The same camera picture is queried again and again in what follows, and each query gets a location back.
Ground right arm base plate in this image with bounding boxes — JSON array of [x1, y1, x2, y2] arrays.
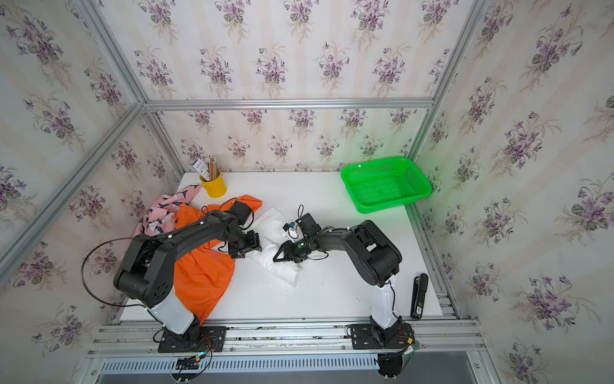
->
[[347, 321, 416, 350]]

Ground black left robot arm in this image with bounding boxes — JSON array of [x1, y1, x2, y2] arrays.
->
[[113, 196, 262, 339]]

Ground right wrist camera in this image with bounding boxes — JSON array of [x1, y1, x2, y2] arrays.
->
[[283, 222, 298, 240]]

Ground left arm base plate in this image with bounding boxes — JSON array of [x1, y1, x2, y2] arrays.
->
[[158, 326, 228, 354]]

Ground yellow pencil cup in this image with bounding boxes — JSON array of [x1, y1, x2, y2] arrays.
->
[[200, 173, 227, 198]]

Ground white shorts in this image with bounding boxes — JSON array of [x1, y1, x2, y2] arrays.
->
[[246, 207, 304, 288]]

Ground wooden pencils bundle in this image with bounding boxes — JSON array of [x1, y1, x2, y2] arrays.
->
[[207, 155, 219, 182]]

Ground green plastic basket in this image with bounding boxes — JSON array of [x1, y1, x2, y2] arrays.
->
[[341, 156, 433, 214]]

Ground pink patterned garment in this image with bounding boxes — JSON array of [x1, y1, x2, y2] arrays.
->
[[133, 185, 201, 237]]

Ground orange cloth garment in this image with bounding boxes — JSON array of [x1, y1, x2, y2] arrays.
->
[[171, 194, 263, 323]]

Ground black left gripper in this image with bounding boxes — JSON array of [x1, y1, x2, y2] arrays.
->
[[224, 229, 265, 259]]

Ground black stapler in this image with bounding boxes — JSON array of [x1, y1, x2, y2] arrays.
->
[[410, 273, 429, 320]]

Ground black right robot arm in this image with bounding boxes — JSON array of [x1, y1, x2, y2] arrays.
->
[[273, 214, 402, 334]]

